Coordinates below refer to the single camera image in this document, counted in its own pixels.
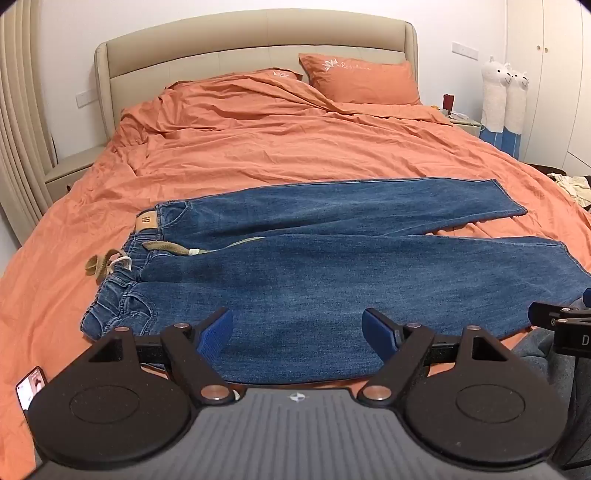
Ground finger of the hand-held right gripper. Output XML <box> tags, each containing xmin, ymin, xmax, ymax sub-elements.
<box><xmin>527</xmin><ymin>301</ymin><xmax>591</xmax><ymax>330</ymax></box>

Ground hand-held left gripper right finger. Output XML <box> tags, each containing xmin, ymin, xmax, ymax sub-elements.
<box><xmin>361</xmin><ymin>308</ymin><xmax>513</xmax><ymax>407</ymax></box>

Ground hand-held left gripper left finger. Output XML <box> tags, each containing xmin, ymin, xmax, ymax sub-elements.
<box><xmin>85</xmin><ymin>308</ymin><xmax>236</xmax><ymax>407</ymax></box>

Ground blue denim pants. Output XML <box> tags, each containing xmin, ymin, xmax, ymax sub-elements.
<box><xmin>79</xmin><ymin>178</ymin><xmax>591</xmax><ymax>386</ymax></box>

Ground khaki fabric belt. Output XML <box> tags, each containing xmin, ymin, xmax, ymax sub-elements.
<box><xmin>85</xmin><ymin>236</ymin><xmax>266</xmax><ymax>284</ymax></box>

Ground dark grey cloth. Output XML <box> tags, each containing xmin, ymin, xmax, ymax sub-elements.
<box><xmin>512</xmin><ymin>330</ymin><xmax>591</xmax><ymax>468</ymax></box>

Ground pile of light clothes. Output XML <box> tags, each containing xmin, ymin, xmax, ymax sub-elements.
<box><xmin>547</xmin><ymin>172</ymin><xmax>591</xmax><ymax>208</ymax></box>

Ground smartphone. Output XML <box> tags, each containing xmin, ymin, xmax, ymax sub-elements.
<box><xmin>15</xmin><ymin>366</ymin><xmax>48</xmax><ymax>413</ymax></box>

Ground orange duvet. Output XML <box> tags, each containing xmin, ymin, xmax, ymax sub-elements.
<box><xmin>0</xmin><ymin>69</ymin><xmax>591</xmax><ymax>462</ymax></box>

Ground white nightstand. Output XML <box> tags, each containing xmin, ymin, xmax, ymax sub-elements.
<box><xmin>445</xmin><ymin>112</ymin><xmax>484</xmax><ymax>137</ymax></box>

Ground beige nightstand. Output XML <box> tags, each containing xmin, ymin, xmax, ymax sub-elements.
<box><xmin>45</xmin><ymin>144</ymin><xmax>112</xmax><ymax>204</ymax></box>

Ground white alpaca plush toy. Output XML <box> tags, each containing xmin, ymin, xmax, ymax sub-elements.
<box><xmin>479</xmin><ymin>58</ymin><xmax>511</xmax><ymax>145</ymax></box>
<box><xmin>502</xmin><ymin>69</ymin><xmax>530</xmax><ymax>158</ymax></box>

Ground white wardrobe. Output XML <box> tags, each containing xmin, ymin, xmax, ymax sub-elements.
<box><xmin>505</xmin><ymin>0</ymin><xmax>591</xmax><ymax>180</ymax></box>

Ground beige upholstered headboard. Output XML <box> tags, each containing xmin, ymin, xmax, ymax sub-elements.
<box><xmin>95</xmin><ymin>13</ymin><xmax>420</xmax><ymax>145</ymax></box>

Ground beige curtain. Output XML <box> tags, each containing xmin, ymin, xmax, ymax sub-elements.
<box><xmin>0</xmin><ymin>0</ymin><xmax>59</xmax><ymax>246</ymax></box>

